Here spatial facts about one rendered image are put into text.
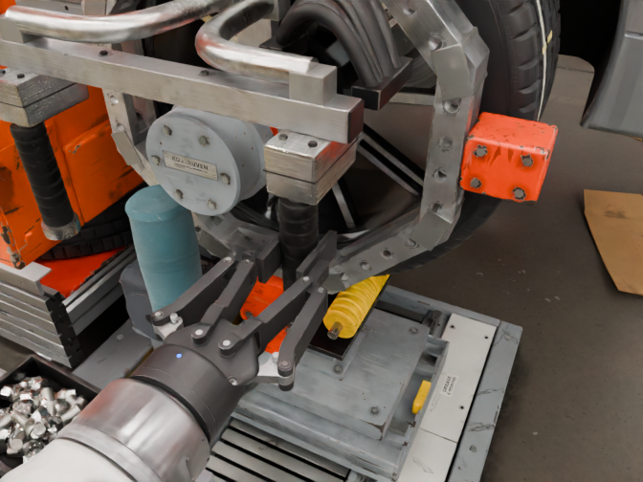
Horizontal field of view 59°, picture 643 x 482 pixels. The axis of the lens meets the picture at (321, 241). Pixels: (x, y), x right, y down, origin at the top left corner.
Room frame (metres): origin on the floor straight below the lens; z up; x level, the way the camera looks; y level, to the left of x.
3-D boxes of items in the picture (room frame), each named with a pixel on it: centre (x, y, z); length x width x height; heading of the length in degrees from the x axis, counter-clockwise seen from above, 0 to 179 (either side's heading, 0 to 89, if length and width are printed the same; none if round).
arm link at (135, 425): (0.22, 0.12, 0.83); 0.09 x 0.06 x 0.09; 64
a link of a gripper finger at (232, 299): (0.35, 0.08, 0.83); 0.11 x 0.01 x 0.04; 165
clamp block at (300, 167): (0.46, 0.01, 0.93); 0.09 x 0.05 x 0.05; 154
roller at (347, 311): (0.75, -0.08, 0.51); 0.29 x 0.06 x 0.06; 154
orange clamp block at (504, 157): (0.58, -0.22, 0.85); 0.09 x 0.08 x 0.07; 64
